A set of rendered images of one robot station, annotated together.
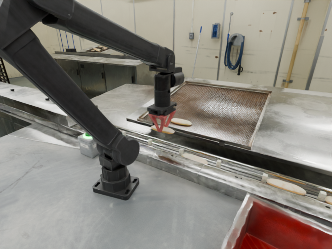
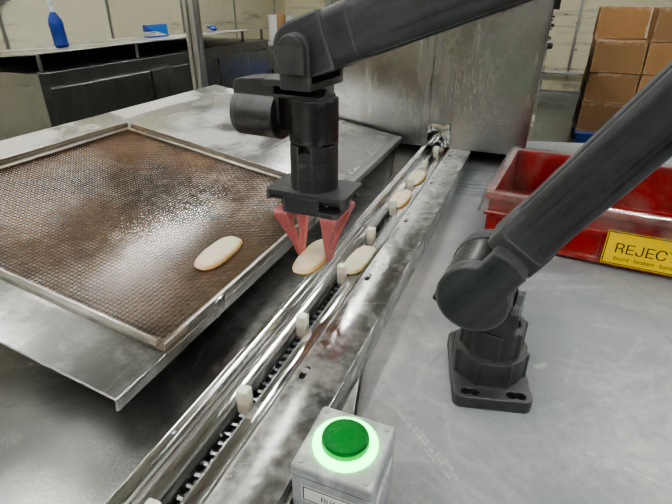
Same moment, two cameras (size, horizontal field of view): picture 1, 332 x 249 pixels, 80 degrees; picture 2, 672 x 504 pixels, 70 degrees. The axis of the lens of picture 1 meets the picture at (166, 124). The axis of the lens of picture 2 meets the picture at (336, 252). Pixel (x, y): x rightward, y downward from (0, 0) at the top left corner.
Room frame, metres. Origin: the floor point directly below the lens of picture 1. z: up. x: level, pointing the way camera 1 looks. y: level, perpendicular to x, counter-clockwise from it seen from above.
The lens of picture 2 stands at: (0.74, 0.57, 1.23)
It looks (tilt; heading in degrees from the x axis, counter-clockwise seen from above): 28 degrees down; 260
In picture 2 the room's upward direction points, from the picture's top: straight up
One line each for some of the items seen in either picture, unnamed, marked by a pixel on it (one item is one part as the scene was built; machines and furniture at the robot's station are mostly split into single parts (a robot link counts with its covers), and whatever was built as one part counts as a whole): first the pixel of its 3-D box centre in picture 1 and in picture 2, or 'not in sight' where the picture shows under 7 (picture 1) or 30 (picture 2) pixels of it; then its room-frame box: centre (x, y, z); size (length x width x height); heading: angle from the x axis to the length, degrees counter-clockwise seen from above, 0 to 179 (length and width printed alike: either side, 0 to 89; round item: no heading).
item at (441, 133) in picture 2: not in sight; (438, 135); (0.25, -0.67, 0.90); 0.06 x 0.01 x 0.06; 148
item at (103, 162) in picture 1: (117, 150); (480, 290); (0.51, 0.14, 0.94); 0.09 x 0.05 x 0.10; 143
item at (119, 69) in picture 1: (103, 71); not in sight; (4.65, 1.44, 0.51); 3.00 x 1.26 x 1.03; 58
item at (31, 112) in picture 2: not in sight; (131, 122); (1.51, -2.73, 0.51); 1.93 x 1.05 x 1.02; 58
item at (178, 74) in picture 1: (168, 70); (280, 87); (0.71, -0.01, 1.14); 0.11 x 0.09 x 0.12; 143
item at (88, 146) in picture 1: (93, 146); (342, 485); (0.69, 0.29, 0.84); 0.08 x 0.08 x 0.11; 58
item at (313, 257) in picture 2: (162, 128); (315, 253); (0.67, 0.01, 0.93); 0.10 x 0.04 x 0.01; 58
